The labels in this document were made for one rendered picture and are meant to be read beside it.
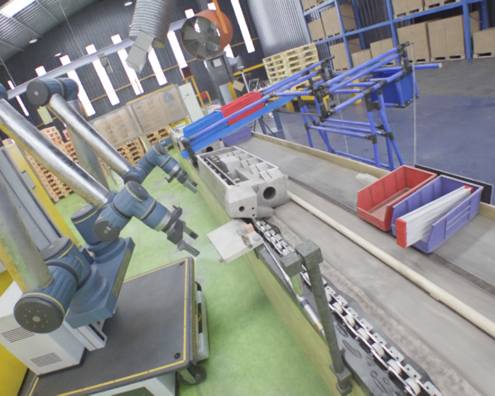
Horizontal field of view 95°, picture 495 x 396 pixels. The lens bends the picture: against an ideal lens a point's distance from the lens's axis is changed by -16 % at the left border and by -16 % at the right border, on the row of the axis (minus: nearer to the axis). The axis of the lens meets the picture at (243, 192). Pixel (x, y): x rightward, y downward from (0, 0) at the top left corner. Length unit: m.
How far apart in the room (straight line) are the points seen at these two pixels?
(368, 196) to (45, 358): 2.10
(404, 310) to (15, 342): 2.03
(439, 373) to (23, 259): 1.41
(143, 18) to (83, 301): 7.83
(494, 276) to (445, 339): 0.30
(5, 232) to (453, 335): 1.51
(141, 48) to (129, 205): 7.28
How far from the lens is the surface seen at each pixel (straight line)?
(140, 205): 1.09
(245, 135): 3.29
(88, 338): 2.04
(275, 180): 1.54
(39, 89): 1.78
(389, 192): 1.45
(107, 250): 1.92
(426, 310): 1.00
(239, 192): 1.44
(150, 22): 8.57
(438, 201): 1.17
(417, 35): 11.32
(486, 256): 1.20
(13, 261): 1.26
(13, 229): 1.23
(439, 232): 1.15
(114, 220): 1.13
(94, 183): 1.29
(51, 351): 2.06
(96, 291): 1.60
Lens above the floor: 1.56
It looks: 24 degrees down
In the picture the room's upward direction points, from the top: 21 degrees counter-clockwise
